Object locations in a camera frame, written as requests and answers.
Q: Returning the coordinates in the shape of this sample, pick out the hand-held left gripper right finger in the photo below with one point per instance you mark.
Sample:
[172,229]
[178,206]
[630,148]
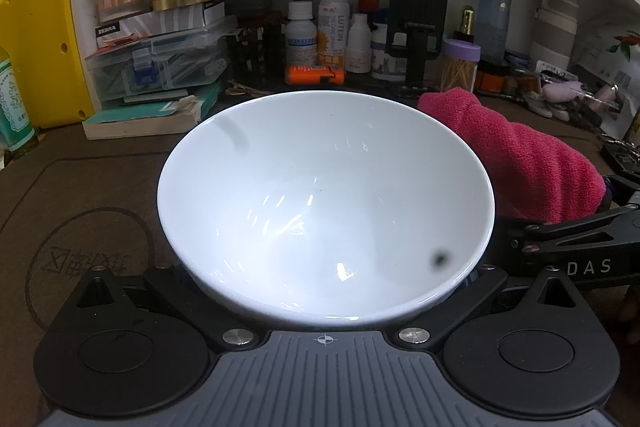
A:
[480,288]

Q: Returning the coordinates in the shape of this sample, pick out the metal hair clips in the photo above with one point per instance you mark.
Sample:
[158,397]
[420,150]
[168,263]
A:
[247,88]

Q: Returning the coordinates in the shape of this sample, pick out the blue bottle gold cap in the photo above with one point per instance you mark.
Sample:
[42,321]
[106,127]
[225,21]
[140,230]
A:
[495,17]

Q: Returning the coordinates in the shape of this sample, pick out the green labelled bottle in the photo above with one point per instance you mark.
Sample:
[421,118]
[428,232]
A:
[12,107]

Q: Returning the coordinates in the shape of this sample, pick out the white medicine bottle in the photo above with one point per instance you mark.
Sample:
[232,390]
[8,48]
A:
[301,34]

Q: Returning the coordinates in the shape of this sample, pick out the pink towel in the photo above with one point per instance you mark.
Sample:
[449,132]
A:
[525,162]

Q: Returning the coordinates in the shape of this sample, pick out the clear plastic organizer box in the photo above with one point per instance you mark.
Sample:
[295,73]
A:
[160,62]

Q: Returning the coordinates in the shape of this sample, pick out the white ceramic bowl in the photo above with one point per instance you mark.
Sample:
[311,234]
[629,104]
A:
[325,207]

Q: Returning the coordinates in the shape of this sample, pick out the purple lidded toothpick jar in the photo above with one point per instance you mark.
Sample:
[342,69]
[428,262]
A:
[460,67]

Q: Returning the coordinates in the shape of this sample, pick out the white fruit print box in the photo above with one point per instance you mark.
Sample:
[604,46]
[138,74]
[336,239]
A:
[612,57]

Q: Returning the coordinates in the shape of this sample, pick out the teal covered book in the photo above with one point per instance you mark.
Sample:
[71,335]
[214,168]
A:
[145,114]

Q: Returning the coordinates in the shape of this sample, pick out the dark bottle gold cap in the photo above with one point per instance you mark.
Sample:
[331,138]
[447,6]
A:
[465,24]

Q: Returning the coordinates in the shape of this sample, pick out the yellow plastic bin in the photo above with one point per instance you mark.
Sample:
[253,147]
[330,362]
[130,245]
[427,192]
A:
[45,47]

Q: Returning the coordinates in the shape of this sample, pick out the small white bottle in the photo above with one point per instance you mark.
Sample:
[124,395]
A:
[358,47]

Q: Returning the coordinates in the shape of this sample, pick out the pink plastic object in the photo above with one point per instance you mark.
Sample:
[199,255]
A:
[560,91]

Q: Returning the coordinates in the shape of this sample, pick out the orange jar black lid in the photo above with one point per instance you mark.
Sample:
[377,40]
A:
[490,81]

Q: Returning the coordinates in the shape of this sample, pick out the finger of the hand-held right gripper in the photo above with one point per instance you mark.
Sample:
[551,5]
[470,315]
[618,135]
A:
[575,234]
[625,192]

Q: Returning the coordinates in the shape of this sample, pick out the black key fob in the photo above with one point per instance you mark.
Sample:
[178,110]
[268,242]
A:
[622,154]

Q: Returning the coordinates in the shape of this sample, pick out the red capped bottle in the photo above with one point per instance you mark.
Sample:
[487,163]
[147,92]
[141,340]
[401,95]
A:
[368,6]

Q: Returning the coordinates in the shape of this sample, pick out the copper coloured box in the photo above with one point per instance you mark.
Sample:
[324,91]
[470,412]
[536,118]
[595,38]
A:
[122,4]

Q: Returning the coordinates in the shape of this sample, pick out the brown desk mat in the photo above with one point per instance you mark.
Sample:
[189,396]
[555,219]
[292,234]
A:
[90,187]

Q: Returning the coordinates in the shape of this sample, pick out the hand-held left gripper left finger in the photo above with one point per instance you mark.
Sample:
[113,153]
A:
[170,279]

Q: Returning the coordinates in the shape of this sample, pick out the white spray can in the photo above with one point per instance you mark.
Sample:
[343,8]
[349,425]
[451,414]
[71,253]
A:
[331,27]

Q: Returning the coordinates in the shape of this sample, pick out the white jar blue label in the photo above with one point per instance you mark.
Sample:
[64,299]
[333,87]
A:
[385,57]

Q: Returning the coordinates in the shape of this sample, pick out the orange plastic tool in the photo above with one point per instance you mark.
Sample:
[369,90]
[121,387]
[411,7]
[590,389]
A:
[312,75]

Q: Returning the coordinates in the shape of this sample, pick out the dark glass vial set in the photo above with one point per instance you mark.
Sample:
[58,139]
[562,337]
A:
[255,52]

